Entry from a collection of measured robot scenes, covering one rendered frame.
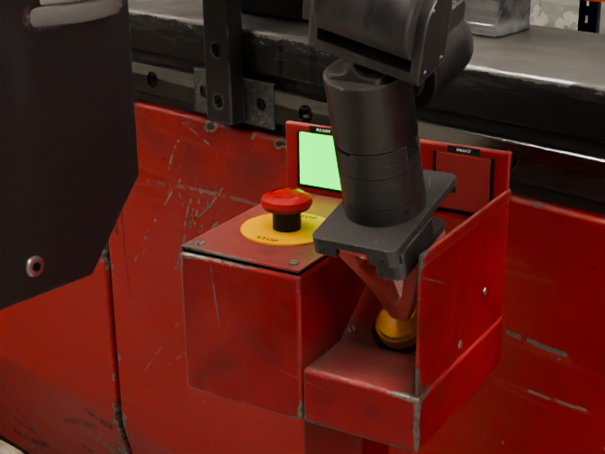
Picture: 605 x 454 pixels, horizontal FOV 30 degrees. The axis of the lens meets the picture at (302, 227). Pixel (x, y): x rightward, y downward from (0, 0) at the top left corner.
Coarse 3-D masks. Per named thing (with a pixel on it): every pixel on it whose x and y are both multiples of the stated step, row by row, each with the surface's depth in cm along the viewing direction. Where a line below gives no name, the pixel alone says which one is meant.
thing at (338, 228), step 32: (352, 160) 74; (384, 160) 73; (416, 160) 75; (352, 192) 75; (384, 192) 74; (416, 192) 76; (448, 192) 79; (352, 224) 77; (384, 224) 76; (416, 224) 76; (384, 256) 74
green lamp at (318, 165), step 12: (300, 132) 94; (300, 144) 94; (312, 144) 94; (324, 144) 93; (300, 156) 94; (312, 156) 94; (324, 156) 93; (300, 168) 95; (312, 168) 94; (324, 168) 94; (336, 168) 93; (300, 180) 95; (312, 180) 95; (324, 180) 94; (336, 180) 93
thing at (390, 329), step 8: (416, 304) 85; (384, 312) 85; (416, 312) 84; (376, 320) 85; (384, 320) 84; (392, 320) 84; (400, 320) 84; (416, 320) 84; (376, 328) 85; (384, 328) 84; (392, 328) 84; (400, 328) 84; (408, 328) 83; (416, 328) 83; (384, 336) 84; (392, 336) 83; (400, 336) 83; (408, 336) 83; (392, 344) 84; (400, 344) 83; (408, 344) 83
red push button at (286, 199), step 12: (276, 192) 86; (288, 192) 86; (300, 192) 86; (264, 204) 85; (276, 204) 85; (288, 204) 85; (300, 204) 85; (276, 216) 86; (288, 216) 86; (300, 216) 86; (276, 228) 86; (288, 228) 86; (300, 228) 87
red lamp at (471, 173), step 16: (448, 160) 88; (464, 160) 87; (480, 160) 86; (464, 176) 87; (480, 176) 86; (464, 192) 88; (480, 192) 87; (448, 208) 89; (464, 208) 88; (480, 208) 87
